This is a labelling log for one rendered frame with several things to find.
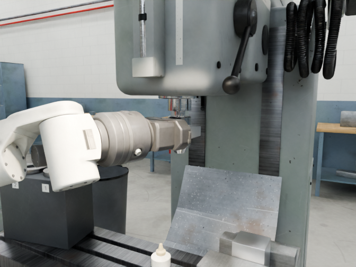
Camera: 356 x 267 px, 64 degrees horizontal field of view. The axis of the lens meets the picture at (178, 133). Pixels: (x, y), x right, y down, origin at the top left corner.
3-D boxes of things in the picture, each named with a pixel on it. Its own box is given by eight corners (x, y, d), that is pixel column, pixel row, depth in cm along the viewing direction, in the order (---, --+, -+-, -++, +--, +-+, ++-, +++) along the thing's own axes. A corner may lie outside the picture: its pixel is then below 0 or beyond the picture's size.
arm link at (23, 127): (73, 95, 39) (-25, 122, 39) (88, 157, 38) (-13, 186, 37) (87, 107, 46) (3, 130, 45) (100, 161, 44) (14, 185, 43)
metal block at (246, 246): (263, 282, 51) (264, 250, 50) (231, 271, 54) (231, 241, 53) (269, 266, 55) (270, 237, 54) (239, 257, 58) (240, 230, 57)
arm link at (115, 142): (122, 103, 45) (47, 104, 37) (140, 168, 43) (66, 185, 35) (91, 126, 53) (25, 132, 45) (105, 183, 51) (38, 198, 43)
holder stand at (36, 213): (68, 250, 75) (63, 177, 72) (3, 238, 81) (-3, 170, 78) (94, 229, 86) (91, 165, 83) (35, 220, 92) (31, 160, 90)
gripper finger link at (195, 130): (197, 138, 58) (176, 141, 54) (198, 122, 58) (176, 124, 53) (203, 139, 57) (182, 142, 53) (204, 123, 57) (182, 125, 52)
